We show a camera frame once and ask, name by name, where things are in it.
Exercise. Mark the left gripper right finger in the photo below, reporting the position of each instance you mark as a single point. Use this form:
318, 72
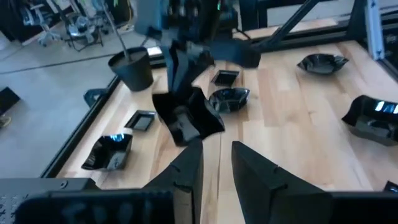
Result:
264, 193

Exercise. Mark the black plant pot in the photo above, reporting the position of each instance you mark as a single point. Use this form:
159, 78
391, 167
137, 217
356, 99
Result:
132, 71

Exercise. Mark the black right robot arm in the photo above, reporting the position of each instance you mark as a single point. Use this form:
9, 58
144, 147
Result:
202, 15

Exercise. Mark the black leaf-shaped mini plate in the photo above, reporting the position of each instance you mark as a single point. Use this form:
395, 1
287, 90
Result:
230, 100
321, 63

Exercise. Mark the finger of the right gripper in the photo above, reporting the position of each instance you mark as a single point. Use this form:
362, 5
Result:
194, 67
170, 70

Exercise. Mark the black aluminium table frame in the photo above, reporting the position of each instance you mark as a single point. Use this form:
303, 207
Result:
77, 130

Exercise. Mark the office chair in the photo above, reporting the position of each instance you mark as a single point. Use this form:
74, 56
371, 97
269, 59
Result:
40, 25

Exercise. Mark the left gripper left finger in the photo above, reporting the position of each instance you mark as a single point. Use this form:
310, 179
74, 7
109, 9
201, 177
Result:
189, 174

